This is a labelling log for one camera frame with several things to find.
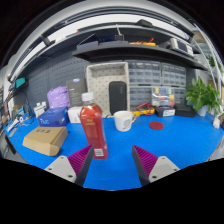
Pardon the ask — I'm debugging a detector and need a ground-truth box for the clear organizer with colourful parts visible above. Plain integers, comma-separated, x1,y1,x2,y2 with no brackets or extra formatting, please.
151,86,177,108

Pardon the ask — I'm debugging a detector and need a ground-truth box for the yellow multimeter with red leads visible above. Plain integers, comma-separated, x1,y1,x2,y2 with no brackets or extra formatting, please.
131,102,156,118

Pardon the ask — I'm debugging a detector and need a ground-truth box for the flat round red coaster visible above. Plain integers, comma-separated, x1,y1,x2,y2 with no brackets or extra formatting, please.
148,121,165,131

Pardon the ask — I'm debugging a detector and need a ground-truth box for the black wall shelf unit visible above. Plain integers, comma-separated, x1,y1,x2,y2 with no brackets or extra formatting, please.
72,24,209,71

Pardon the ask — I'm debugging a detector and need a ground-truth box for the grey small-parts drawer cabinet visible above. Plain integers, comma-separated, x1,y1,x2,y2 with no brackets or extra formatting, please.
128,60,163,86
128,85,154,109
173,87,188,105
160,62,187,88

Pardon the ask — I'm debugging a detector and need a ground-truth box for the brown cardboard box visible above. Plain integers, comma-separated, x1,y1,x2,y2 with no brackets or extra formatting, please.
22,126,69,157

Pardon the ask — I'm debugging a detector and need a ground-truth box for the black zip case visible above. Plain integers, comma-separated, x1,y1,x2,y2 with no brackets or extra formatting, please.
174,103,198,118

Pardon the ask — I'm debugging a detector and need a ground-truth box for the dark grey carton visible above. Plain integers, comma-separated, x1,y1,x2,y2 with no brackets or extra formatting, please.
65,78,88,108

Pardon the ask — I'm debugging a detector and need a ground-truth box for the white plug adapter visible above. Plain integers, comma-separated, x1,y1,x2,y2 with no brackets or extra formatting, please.
212,117,222,130

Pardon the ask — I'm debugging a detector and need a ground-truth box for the white pegboard tray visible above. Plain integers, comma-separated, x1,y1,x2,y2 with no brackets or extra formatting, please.
85,61,131,118

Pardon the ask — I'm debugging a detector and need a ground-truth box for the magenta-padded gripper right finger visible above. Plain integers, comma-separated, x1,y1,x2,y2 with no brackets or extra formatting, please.
131,144,181,188

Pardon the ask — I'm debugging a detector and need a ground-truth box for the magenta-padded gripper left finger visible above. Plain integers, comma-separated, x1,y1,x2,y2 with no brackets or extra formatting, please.
44,144,95,188

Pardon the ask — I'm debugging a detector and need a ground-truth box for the red drink bottle white cap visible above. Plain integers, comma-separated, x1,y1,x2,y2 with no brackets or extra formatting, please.
79,91,110,161

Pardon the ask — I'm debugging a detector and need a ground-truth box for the green potted plant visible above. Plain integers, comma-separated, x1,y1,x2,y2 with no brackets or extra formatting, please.
184,77,223,117

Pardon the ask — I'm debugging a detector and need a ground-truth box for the purple plastic bag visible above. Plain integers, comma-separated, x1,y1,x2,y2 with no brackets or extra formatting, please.
46,85,71,110

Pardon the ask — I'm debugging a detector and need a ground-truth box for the white mug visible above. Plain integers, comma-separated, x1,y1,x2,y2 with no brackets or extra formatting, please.
113,110,138,133

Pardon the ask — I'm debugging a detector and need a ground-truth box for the blue printed box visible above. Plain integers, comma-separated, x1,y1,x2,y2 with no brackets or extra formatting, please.
37,106,70,128

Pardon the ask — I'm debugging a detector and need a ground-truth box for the white box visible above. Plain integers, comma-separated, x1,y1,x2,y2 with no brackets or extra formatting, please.
67,106,83,125

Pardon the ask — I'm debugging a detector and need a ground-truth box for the black rectangular pouch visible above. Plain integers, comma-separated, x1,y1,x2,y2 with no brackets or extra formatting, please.
108,80,128,116

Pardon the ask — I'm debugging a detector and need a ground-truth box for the dark printed flat box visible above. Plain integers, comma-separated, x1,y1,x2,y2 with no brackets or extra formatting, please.
154,105,177,118

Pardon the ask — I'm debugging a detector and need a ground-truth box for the small green shelf plant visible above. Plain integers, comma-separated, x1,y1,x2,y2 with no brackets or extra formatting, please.
206,54,221,73

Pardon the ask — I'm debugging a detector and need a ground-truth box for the small white carton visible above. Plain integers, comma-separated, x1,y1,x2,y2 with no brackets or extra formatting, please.
33,104,46,118

